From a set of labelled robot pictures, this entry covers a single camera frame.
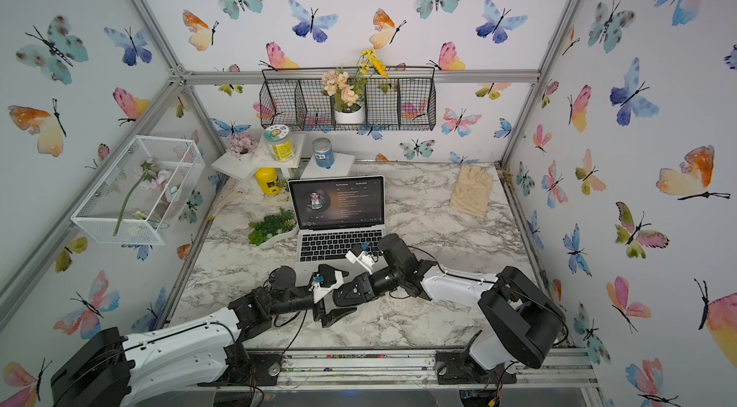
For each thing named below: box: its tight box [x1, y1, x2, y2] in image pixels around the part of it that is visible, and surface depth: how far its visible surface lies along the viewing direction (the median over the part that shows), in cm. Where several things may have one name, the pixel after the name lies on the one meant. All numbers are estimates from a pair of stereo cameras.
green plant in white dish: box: [247, 208, 300, 249], surface depth 97 cm
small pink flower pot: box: [228, 132, 259, 161], surface depth 93 cm
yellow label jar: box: [262, 123, 295, 163], surface depth 88 cm
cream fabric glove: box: [450, 164, 494, 217], surface depth 113 cm
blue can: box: [311, 137, 335, 170], surface depth 97 cm
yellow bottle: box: [255, 167, 281, 196], surface depth 105 cm
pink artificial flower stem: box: [113, 156, 172, 237], surface depth 76 cm
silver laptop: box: [287, 174, 387, 287], surface depth 97 cm
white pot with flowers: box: [321, 47, 389, 125], surface depth 84 cm
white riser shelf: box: [300, 152, 356, 179], surface depth 101 cm
